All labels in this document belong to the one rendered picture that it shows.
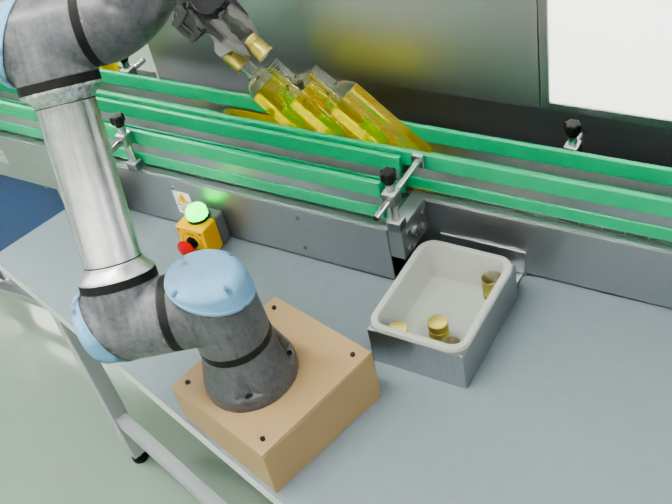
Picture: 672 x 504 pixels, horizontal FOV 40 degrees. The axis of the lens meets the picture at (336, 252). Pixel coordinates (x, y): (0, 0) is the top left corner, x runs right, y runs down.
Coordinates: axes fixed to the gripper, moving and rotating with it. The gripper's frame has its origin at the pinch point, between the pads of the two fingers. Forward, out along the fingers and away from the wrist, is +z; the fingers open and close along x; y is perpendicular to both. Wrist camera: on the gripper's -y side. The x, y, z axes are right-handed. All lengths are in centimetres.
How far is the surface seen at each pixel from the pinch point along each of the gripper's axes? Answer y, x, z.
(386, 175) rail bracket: -15.5, 16.0, 33.0
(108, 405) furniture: 94, 36, 25
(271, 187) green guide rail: 11.0, 13.7, 20.1
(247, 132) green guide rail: 12.7, 6.4, 9.7
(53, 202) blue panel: 73, 14, -17
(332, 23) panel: -5.7, -12.0, 8.5
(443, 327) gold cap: -10, 27, 56
